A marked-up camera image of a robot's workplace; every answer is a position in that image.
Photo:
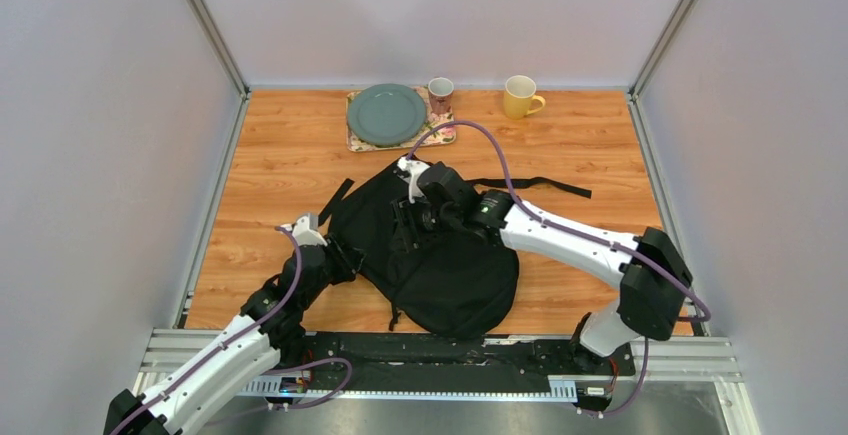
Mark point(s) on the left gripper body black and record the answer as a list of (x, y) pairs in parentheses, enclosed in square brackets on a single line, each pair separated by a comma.
[(337, 269)]

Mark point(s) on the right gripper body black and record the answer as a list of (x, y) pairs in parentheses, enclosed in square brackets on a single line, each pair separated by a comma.
[(427, 224)]

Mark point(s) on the black student backpack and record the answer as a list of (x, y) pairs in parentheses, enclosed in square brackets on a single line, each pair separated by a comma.
[(451, 287)]

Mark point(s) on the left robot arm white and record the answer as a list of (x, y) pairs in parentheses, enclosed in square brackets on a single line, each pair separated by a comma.
[(266, 337)]

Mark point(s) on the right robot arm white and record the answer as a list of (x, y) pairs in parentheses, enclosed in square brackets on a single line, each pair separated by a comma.
[(647, 270)]

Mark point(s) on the floral placemat tray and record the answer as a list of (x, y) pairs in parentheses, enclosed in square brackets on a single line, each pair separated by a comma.
[(433, 133)]

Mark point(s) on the grey-green ceramic plate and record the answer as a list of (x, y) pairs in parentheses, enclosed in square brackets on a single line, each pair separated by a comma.
[(386, 114)]

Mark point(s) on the small pink floral cup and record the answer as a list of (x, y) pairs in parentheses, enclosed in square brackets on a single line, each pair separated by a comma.
[(440, 92)]

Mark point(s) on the yellow ceramic mug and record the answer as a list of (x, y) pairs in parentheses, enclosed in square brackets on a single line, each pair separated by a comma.
[(521, 98)]

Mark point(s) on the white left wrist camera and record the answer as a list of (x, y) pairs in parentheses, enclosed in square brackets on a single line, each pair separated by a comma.
[(305, 231)]

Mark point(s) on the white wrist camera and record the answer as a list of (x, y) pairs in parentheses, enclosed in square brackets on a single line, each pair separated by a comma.
[(305, 231), (410, 170)]

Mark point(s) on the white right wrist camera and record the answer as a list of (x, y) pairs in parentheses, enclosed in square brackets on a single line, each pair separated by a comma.
[(410, 170)]

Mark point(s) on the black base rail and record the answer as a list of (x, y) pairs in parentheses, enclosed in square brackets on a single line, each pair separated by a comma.
[(417, 362)]

